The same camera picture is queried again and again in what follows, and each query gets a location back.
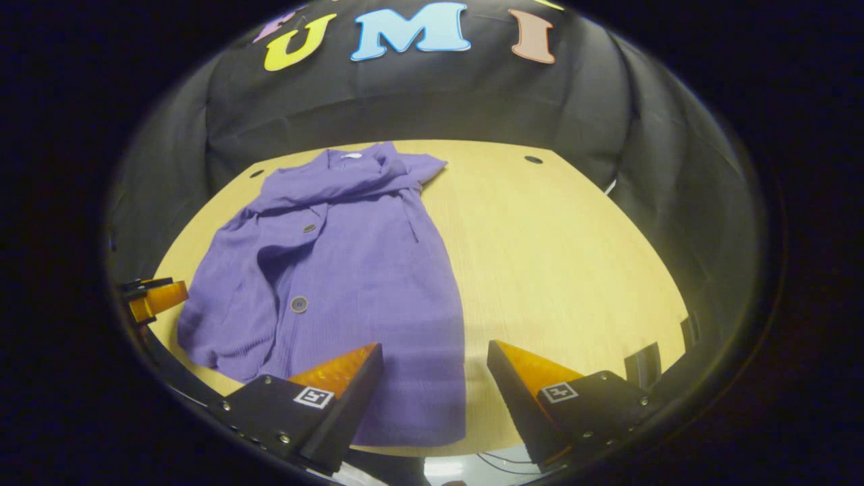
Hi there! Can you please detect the purple button shirt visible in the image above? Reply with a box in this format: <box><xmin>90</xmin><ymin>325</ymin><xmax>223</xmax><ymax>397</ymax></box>
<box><xmin>177</xmin><ymin>140</ymin><xmax>468</xmax><ymax>448</ymax></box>

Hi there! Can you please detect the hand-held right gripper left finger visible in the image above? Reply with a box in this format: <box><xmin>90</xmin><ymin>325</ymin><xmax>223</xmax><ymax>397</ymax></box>
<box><xmin>209</xmin><ymin>342</ymin><xmax>385</xmax><ymax>475</ymax></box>

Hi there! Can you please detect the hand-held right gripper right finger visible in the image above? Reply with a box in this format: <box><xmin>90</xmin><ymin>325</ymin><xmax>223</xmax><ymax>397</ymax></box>
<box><xmin>486</xmin><ymin>340</ymin><xmax>655</xmax><ymax>470</ymax></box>

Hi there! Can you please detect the black backdrop cloth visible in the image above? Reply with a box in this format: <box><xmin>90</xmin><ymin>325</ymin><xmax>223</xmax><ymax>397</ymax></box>
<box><xmin>107</xmin><ymin>0</ymin><xmax>770</xmax><ymax>352</ymax></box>

